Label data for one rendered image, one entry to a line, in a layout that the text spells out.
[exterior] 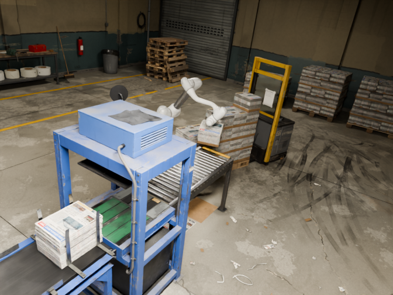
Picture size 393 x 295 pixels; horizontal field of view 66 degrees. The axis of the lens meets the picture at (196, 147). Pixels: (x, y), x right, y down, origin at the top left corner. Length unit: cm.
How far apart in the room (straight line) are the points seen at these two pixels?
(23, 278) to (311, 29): 998
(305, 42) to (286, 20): 95
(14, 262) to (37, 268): 18
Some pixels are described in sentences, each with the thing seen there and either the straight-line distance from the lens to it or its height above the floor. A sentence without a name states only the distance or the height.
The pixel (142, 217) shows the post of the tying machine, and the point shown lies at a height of 117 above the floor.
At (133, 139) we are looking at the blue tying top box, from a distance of 216.
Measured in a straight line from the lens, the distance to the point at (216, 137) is 393.
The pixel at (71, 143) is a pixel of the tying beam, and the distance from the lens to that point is 255.
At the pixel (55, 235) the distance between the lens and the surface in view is 239.
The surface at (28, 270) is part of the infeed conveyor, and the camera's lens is 256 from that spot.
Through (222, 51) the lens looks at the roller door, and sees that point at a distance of 1195.
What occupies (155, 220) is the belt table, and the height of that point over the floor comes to 79.
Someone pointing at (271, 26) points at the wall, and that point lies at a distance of 1122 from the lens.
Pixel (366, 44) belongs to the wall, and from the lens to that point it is 1059.
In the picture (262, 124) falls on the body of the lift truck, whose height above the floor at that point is 68.
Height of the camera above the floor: 261
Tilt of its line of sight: 25 degrees down
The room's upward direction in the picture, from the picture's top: 7 degrees clockwise
